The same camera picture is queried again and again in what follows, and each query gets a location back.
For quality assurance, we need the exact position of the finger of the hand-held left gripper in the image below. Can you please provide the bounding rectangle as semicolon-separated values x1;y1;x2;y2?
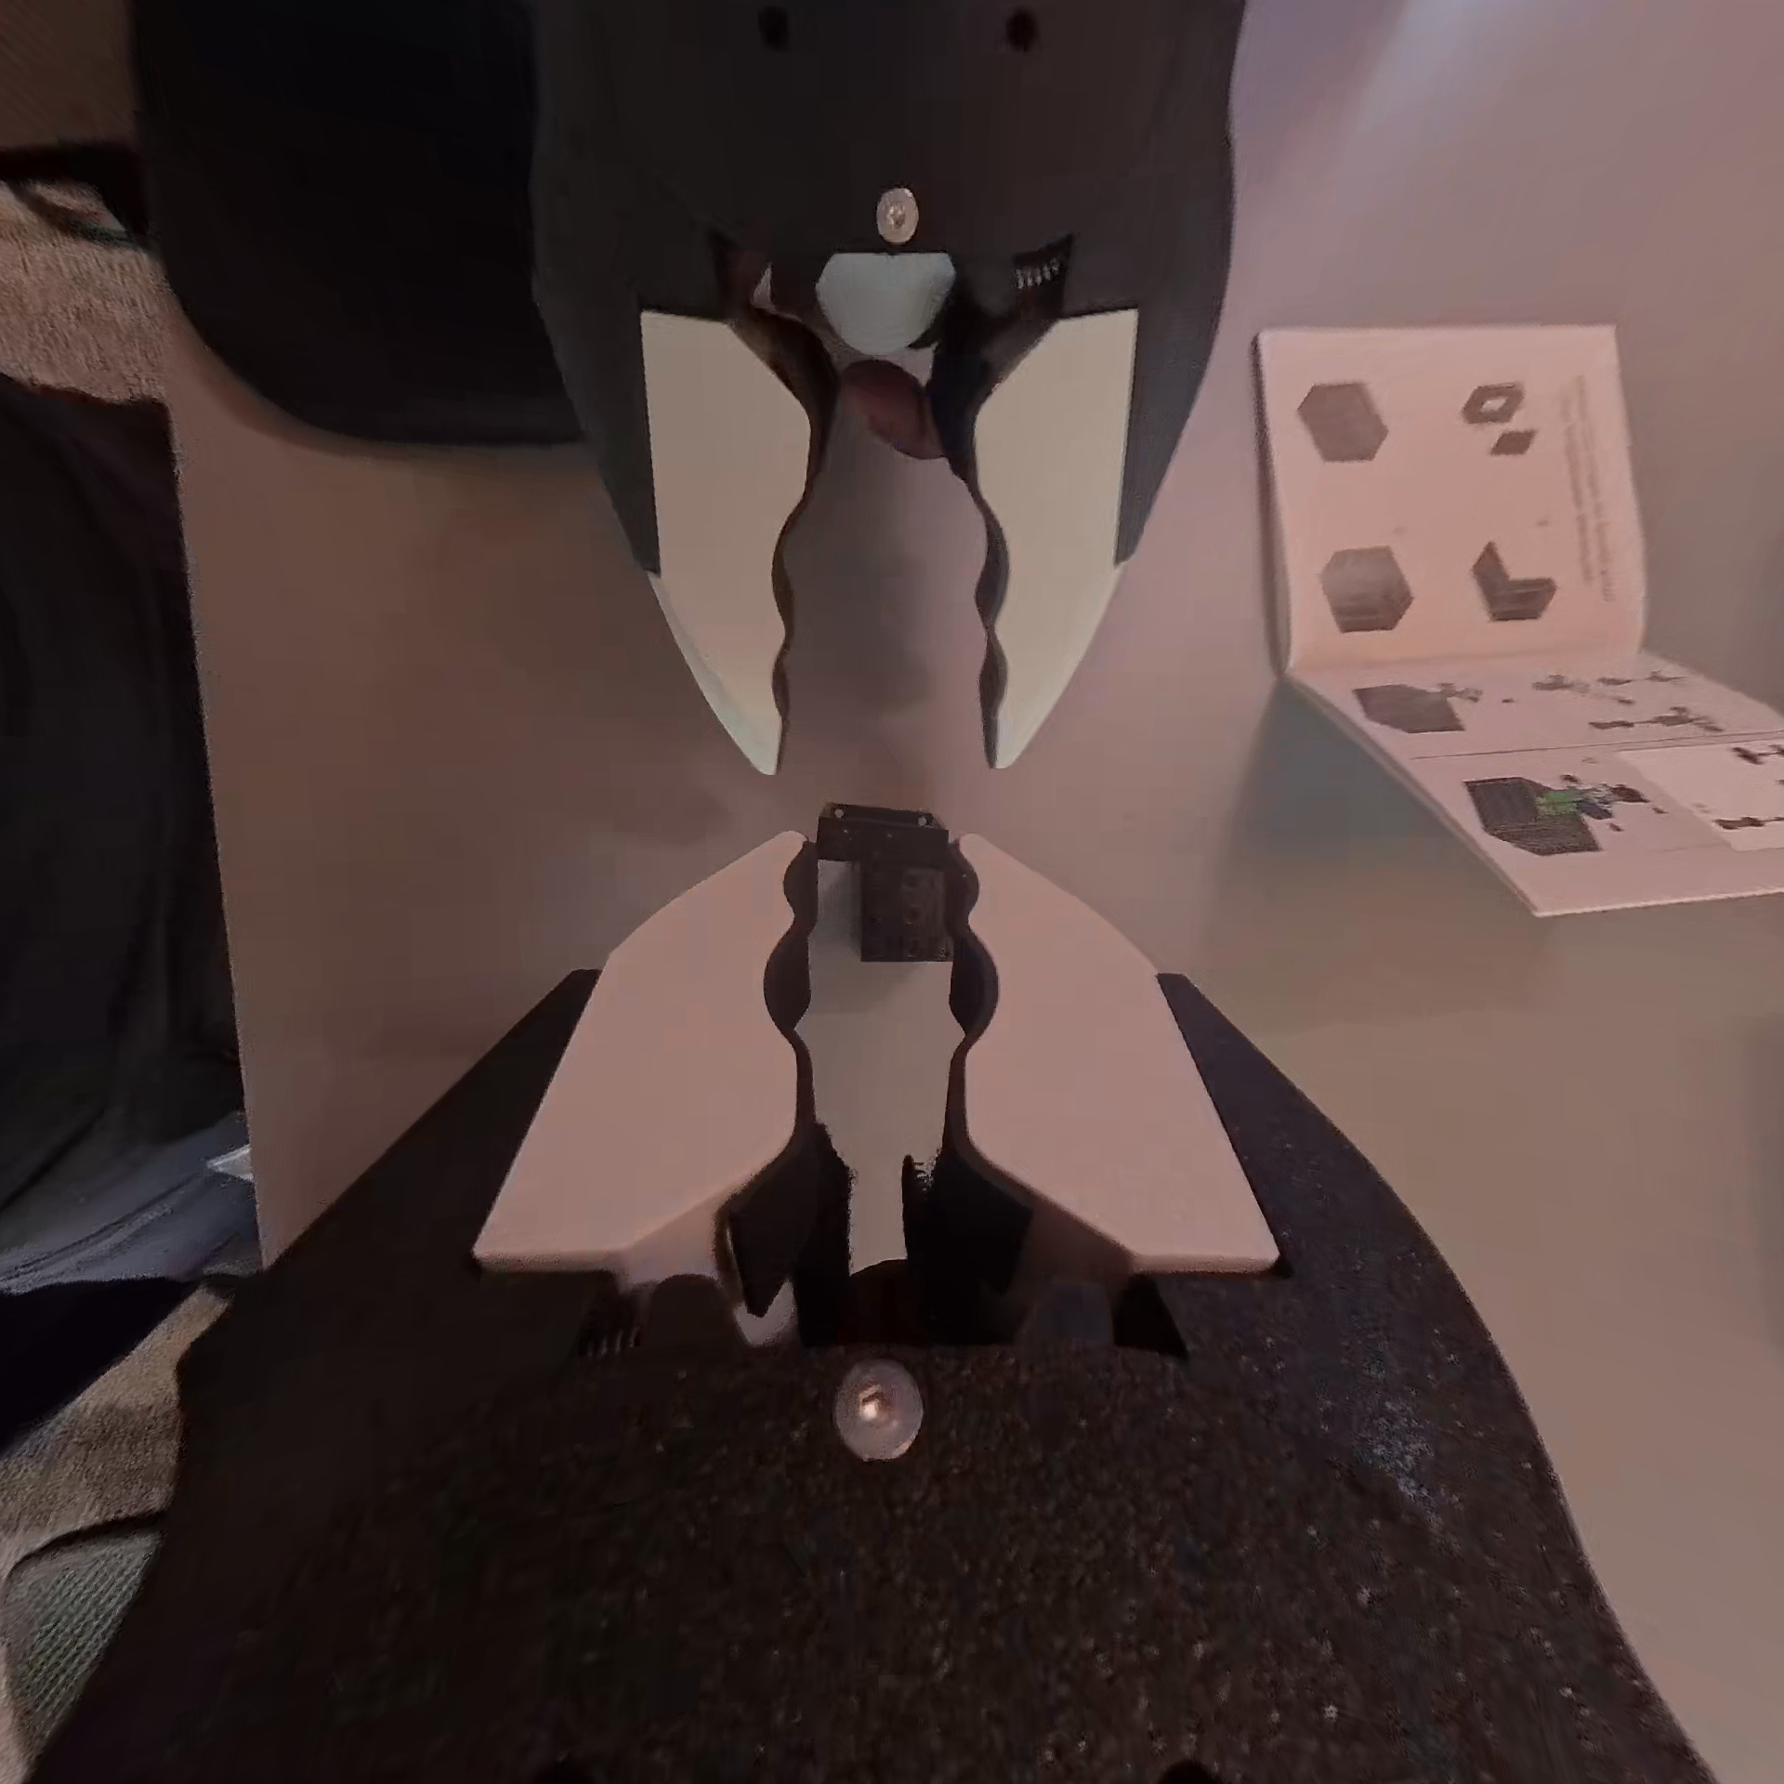
962;300;1144;771
641;306;827;776

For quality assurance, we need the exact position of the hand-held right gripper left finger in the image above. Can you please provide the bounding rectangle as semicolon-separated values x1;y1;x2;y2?
473;830;847;1311

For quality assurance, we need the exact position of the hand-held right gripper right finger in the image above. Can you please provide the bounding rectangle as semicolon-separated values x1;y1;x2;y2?
925;830;1278;1306

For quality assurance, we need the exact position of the white instruction booklet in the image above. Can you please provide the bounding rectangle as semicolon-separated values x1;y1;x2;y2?
1254;326;1784;916

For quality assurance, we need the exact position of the grey desk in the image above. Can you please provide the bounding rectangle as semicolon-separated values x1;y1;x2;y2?
154;0;1784;1784

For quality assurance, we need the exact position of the person's left hand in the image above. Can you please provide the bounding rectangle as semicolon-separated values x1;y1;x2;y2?
845;356;949;462

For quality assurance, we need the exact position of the black mesh cushion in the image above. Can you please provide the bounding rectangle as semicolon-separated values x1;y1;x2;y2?
126;0;587;442

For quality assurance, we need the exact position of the person's dark clothing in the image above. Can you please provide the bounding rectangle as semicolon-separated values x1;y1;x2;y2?
0;377;258;1289

